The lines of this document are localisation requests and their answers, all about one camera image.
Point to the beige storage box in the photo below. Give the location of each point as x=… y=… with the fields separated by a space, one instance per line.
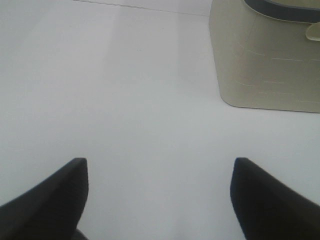
x=267 y=53

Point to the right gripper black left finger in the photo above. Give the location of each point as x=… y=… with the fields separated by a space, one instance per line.
x=51 y=210

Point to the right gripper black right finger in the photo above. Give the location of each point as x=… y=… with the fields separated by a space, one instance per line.
x=267 y=209

